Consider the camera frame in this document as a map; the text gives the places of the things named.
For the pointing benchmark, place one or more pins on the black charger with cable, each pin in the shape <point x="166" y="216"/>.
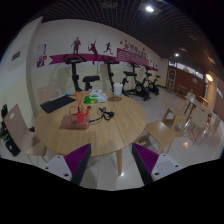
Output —
<point x="104" y="114"/>

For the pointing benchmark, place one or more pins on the white plastic cup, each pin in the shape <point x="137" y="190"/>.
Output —
<point x="118" y="89"/>

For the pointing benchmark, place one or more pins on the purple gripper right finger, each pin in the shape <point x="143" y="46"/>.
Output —
<point x="145" y="160"/>

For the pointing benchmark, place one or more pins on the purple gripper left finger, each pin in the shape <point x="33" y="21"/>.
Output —
<point x="77" y="162"/>

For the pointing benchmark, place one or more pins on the black exercise bike left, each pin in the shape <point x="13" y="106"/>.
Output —
<point x="73" y="61"/>

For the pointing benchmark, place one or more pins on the beige chair at left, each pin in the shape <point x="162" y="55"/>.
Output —
<point x="24" y="139"/>

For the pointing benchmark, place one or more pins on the wooden table at right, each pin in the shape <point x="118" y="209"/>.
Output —
<point x="199" y="113"/>

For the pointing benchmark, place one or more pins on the black exercise bike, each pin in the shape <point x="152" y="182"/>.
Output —
<point x="139" y="89"/>
<point x="73" y="61"/>
<point x="152" y="87"/>
<point x="109" y="61"/>

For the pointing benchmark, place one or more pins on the round woven coaster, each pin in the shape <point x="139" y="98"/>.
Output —
<point x="114" y="98"/>

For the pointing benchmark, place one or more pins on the black exercise bike far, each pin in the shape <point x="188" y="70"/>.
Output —
<point x="152" y="87"/>

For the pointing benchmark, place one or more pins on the green wet wipes pack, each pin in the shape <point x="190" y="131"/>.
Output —
<point x="92" y="99"/>

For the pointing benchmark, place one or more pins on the black keyboard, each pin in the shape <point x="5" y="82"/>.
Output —
<point x="55" y="104"/>

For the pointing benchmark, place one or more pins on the white tissue pack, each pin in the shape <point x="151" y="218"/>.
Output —
<point x="100" y="93"/>

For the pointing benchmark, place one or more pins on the wooden chair at right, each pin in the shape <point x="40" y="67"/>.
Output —
<point x="164" y="131"/>

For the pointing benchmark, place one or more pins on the round wooden table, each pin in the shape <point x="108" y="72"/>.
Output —
<point x="105" y="137"/>

